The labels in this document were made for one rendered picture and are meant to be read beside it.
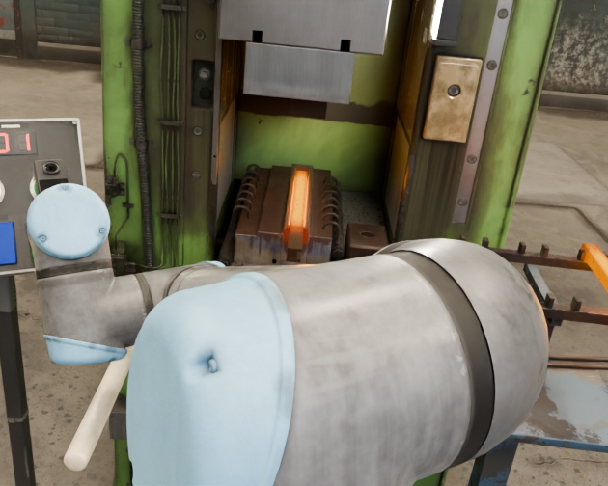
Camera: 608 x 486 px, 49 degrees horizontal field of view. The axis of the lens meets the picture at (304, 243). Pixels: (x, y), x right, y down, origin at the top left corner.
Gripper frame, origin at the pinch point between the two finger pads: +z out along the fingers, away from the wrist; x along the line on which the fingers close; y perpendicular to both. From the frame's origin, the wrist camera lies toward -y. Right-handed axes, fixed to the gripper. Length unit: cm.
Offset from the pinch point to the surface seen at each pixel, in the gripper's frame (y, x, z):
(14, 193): -8.1, -5.5, 11.0
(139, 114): -24.5, 19.9, 20.7
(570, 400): 44, 92, -14
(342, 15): -32, 50, -15
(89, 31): -255, 82, 587
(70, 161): -13.4, 4.6, 11.0
